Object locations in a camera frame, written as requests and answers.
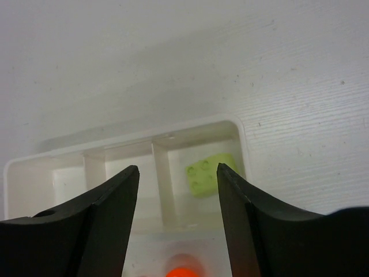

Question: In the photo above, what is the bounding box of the green lego brick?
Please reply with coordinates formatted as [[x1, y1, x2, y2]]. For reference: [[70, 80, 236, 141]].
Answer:
[[185, 153, 239, 198]]

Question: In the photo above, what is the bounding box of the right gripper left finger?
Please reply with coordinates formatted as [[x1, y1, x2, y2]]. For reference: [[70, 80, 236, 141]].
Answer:
[[1, 165, 140, 276]]

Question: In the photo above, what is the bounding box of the white three-compartment tray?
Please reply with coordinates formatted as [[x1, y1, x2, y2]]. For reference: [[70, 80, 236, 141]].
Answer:
[[1, 117, 250, 276]]

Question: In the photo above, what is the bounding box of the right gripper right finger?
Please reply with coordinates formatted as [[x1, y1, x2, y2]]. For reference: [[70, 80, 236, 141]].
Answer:
[[217, 163, 368, 276]]

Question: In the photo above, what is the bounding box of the orange ring lego piece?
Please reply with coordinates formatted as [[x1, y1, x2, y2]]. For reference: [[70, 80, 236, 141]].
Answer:
[[164, 253, 204, 277]]

